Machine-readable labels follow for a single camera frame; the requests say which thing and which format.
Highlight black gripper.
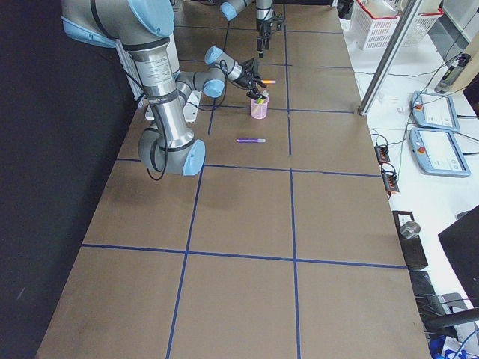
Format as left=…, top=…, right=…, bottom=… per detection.
left=236, top=66, right=266, bottom=99
left=256, top=21, right=272, bottom=57

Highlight pink mesh pen holder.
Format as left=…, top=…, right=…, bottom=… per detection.
left=250, top=98, right=269, bottom=120

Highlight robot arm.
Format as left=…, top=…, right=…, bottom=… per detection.
left=61, top=1, right=266, bottom=176
left=200, top=0, right=277, bottom=58

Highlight purple highlighter pen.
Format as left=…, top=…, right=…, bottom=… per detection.
left=237, top=138, right=266, bottom=144

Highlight white pillar with base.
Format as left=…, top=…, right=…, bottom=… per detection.
left=137, top=33, right=203, bottom=123

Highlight white red plastic basket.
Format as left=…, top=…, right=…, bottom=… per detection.
left=349, top=1, right=400, bottom=50

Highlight power strip orange sockets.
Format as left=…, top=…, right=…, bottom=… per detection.
left=374, top=144, right=400, bottom=197

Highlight far teach pendant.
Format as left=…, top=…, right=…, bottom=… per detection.
left=411, top=91, right=460, bottom=132

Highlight teach pendant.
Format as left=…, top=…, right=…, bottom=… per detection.
left=409, top=128, right=471, bottom=178
left=411, top=91, right=460, bottom=132

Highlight near teach pendant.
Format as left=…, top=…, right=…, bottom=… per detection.
left=409, top=128, right=471, bottom=178

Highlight metal cylinder weight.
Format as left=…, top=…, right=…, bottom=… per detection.
left=400, top=221, right=421, bottom=239

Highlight black monitor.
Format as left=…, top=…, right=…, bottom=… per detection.
left=439, top=206, right=479, bottom=307

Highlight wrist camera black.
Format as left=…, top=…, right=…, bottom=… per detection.
left=242, top=58, right=262, bottom=83
left=269, top=13, right=285, bottom=32

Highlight camera cable black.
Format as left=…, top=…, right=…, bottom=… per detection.
left=138, top=58, right=231, bottom=176

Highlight aluminium profile post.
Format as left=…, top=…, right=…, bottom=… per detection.
left=358, top=0, right=423, bottom=117

